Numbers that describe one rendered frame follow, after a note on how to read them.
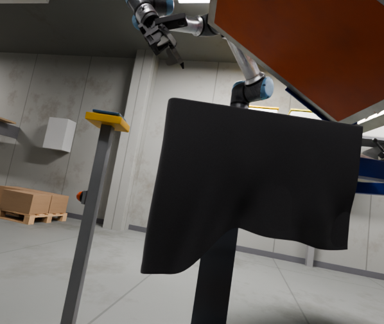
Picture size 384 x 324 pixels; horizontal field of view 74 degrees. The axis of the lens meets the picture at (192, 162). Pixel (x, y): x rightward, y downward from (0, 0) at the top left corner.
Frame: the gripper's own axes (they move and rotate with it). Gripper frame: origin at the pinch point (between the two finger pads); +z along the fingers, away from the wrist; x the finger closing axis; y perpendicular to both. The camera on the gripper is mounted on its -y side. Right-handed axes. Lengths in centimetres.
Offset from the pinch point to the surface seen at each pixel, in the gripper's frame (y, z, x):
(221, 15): -26.4, -16.5, -16.4
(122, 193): 148, -43, -291
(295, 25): -37.5, 13.5, 0.5
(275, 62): -35.2, 12.5, -22.4
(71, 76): 141, -295, -327
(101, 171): 47, 19, -3
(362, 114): -48, 50, -19
